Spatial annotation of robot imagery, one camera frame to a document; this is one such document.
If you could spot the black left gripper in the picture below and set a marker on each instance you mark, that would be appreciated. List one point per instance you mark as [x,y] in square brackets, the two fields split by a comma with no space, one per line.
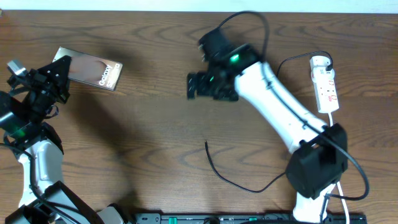
[43,81]

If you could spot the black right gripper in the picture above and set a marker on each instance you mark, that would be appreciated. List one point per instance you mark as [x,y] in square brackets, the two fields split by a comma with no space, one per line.
[200,80]

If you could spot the Galaxy smartphone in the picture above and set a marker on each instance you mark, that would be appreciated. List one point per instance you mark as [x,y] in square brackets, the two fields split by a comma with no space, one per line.
[91,70]

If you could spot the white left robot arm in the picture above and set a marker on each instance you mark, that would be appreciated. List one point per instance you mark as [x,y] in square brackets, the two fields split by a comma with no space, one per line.
[37,147]

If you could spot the black USB plug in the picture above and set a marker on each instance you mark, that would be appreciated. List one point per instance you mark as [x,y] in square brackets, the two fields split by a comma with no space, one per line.
[329,67]

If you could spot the white power strip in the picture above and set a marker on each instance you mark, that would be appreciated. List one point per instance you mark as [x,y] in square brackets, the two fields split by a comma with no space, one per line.
[324,84]

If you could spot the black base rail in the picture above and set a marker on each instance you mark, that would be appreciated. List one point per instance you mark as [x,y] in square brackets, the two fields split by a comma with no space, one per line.
[234,218]

